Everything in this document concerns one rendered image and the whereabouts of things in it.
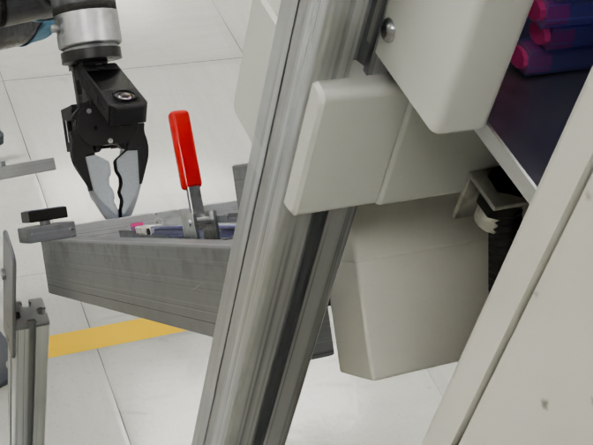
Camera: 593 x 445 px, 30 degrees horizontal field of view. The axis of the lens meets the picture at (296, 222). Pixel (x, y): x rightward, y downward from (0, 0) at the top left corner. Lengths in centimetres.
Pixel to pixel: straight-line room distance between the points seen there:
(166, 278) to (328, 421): 127
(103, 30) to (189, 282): 61
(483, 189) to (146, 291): 42
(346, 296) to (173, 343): 155
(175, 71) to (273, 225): 224
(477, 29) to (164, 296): 48
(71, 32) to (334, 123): 90
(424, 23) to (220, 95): 227
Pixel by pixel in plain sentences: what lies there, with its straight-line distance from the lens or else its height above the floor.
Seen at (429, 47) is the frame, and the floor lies 142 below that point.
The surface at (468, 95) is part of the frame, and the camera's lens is 40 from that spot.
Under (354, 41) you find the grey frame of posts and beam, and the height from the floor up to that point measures 140.
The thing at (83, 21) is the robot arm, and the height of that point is 88.
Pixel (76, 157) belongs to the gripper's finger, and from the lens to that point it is 130.
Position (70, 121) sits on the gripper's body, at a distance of 136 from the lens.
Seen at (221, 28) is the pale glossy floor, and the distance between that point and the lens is 289.
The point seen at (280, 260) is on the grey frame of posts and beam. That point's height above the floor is 128.
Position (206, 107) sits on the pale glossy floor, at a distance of 263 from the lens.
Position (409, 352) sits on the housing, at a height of 121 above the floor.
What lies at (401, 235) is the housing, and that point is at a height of 125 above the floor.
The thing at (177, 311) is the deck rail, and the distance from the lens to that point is 79.
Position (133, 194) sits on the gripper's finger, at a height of 73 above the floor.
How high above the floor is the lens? 163
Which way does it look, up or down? 43 degrees down
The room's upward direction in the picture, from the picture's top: 14 degrees clockwise
